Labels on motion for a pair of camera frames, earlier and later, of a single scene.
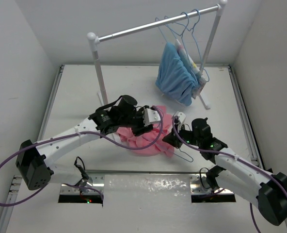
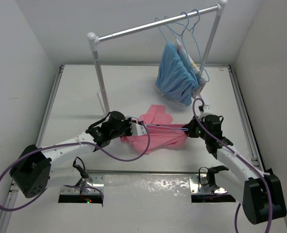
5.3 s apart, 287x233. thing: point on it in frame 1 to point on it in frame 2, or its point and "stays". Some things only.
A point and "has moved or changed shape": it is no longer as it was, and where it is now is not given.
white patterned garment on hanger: [197, 75] stays
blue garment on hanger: [175, 78] stays
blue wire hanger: [195, 45] stays
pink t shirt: [159, 147] has moved or changed shape
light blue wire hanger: [181, 157] has moved or changed shape
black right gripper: [171, 138] to [191, 126]
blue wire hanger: [155, 20] stays
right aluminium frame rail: [245, 119] stays
